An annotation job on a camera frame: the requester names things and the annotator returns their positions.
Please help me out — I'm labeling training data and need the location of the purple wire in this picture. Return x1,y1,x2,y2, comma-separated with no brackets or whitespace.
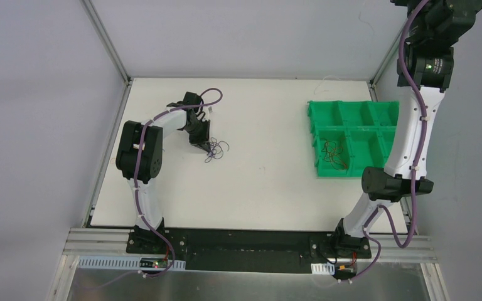
204,138,230,164

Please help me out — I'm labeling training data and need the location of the red wire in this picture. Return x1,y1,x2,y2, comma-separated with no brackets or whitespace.
322,139,350,171

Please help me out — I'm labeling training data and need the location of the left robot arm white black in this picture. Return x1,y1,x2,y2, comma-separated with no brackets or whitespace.
115,88,212,254

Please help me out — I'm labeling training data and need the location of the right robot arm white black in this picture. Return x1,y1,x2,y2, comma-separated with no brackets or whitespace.
329,1,482,257

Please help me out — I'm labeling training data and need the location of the left control circuit board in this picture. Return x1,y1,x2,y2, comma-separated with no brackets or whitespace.
139,258,169,270

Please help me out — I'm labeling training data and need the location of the control circuit board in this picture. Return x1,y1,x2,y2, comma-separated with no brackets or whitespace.
139,258,169,270
335,265,356,274

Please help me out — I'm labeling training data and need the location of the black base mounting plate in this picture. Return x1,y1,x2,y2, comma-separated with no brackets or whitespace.
126,226,372,273

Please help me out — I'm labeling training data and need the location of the green divided plastic bin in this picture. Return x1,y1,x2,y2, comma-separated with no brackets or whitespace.
307,101,399,178

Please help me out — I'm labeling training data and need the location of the right control circuit board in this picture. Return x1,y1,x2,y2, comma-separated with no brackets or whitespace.
335,265,356,274

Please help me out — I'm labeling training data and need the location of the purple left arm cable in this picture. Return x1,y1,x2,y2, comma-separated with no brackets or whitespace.
132,87,224,279

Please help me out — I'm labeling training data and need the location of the aluminium frame rail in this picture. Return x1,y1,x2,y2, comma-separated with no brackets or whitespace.
62,227,438,263

